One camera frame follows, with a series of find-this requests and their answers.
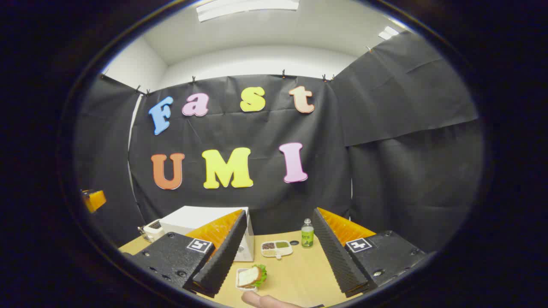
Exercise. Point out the green drink bottle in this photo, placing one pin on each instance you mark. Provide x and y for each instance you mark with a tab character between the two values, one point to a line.
307	237

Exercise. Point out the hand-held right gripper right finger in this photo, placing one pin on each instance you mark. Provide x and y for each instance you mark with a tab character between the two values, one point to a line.
334	252

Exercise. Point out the bread and lettuce sandwich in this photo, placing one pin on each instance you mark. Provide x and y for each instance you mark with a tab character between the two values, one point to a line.
250	276

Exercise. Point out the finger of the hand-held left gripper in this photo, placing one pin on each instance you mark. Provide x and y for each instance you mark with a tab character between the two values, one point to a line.
95	201

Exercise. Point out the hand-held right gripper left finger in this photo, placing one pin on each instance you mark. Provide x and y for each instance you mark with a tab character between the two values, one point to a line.
222	256

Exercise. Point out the white rectangular dish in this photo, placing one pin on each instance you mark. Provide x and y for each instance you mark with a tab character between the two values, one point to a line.
246	289

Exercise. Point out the white toaster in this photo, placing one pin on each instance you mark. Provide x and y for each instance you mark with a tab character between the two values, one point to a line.
153	231

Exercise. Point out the white microwave oven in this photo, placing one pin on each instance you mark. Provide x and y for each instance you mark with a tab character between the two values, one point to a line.
188	218

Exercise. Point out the long ceiling light panel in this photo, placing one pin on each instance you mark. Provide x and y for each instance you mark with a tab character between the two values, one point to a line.
248	7

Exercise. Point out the small ceiling light panel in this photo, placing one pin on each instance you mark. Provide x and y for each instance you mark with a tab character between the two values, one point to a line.
388	33

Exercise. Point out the white divided condiment dish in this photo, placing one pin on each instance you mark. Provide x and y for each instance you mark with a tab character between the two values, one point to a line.
276	249

